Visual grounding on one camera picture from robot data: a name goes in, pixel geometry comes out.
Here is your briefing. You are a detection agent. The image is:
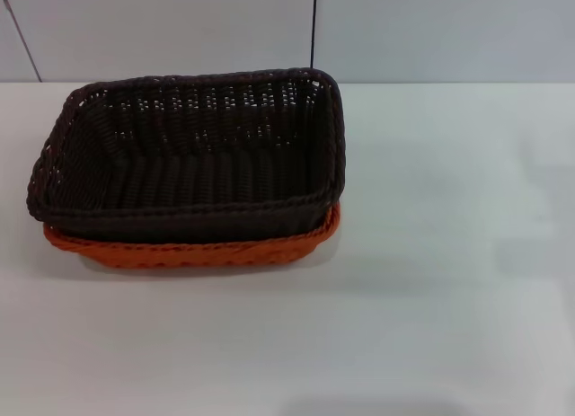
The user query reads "dark brown woven wicker basket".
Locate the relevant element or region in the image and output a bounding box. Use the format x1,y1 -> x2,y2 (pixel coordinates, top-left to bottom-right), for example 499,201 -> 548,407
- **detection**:
25,66 -> 349,246

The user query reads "orange woven wicker basket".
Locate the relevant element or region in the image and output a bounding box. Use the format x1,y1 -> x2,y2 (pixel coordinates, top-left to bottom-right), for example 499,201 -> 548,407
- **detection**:
42,203 -> 343,270

